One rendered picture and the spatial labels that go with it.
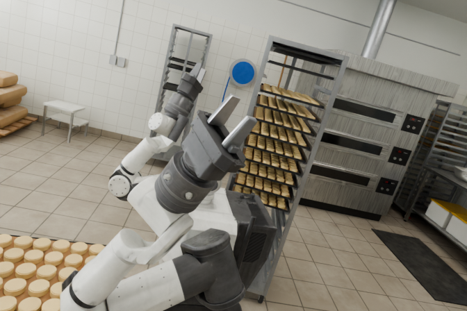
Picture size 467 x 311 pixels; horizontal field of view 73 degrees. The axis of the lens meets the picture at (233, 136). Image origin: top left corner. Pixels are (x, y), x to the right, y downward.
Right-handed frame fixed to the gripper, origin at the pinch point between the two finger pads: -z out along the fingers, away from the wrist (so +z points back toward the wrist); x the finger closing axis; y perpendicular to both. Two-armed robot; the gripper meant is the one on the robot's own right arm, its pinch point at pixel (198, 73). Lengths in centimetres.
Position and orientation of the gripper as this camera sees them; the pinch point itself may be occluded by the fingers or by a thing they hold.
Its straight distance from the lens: 118.6
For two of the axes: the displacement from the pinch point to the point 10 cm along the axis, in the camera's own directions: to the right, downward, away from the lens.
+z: -4.7, 8.7, -1.0
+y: -8.6, -4.4, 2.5
